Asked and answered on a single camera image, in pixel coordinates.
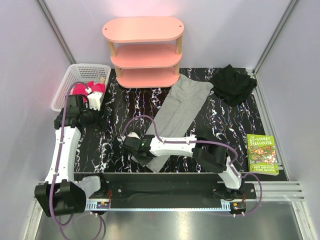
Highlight grey t-shirt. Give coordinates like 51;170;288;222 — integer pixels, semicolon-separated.
145;74;215;174

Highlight black t-shirt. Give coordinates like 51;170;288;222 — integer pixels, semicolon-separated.
209;64;257;107

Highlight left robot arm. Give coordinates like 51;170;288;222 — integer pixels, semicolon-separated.
34;91;111;217

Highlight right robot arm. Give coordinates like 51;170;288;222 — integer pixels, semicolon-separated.
122;132;245;199

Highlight red t-shirt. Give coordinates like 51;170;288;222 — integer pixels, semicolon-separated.
71;81;106;96

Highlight white plastic basket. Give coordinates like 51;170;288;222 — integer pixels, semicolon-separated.
50;63;112;113

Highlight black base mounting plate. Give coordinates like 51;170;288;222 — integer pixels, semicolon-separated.
79;172;257;210

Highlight pink three-tier shelf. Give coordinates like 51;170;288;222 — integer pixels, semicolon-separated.
102;16;184;89

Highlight green treehouse book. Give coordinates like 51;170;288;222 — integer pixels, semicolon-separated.
246;134;279;176

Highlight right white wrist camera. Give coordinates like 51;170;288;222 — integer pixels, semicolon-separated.
121;132;141;144

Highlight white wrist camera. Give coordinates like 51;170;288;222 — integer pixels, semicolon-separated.
87;87;104;111
121;132;141;144

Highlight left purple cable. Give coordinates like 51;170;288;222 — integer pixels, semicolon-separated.
48;81;107;240

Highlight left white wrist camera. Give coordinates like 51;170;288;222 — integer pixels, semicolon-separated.
87;87;104;111

